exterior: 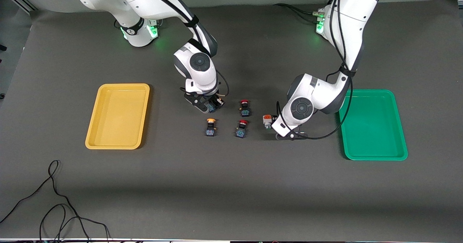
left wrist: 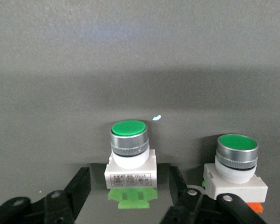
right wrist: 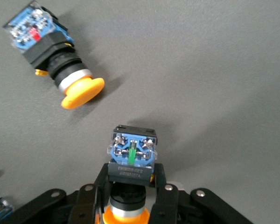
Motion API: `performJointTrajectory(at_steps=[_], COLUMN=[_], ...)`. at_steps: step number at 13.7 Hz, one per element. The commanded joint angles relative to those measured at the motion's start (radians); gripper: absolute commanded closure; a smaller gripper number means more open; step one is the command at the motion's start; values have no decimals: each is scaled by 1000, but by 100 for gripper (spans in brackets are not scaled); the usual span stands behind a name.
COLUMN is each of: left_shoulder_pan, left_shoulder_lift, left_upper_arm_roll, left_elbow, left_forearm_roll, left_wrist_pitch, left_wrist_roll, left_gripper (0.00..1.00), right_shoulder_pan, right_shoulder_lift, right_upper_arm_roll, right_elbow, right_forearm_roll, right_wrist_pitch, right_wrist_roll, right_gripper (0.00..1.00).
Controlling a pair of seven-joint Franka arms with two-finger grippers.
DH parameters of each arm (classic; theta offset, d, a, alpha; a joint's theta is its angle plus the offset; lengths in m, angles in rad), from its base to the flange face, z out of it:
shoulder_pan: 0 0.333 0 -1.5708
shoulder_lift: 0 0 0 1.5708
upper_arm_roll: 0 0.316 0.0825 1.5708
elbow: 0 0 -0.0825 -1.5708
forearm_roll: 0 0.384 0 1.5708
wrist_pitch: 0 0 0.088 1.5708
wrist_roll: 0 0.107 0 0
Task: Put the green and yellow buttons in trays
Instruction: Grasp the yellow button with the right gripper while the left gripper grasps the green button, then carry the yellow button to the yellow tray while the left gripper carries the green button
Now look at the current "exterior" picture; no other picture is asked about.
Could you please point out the orange square push button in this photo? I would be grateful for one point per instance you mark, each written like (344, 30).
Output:
(267, 119)

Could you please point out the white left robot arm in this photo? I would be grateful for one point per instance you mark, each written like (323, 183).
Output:
(318, 91)

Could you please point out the red round push button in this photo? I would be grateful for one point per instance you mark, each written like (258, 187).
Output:
(241, 131)
(245, 110)

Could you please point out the dark grey table mat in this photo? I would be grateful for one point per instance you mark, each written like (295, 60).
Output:
(231, 185)

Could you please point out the green plastic tray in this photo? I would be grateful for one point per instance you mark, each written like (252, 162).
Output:
(376, 134)

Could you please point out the yellow plastic tray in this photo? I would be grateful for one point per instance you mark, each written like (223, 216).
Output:
(117, 127)

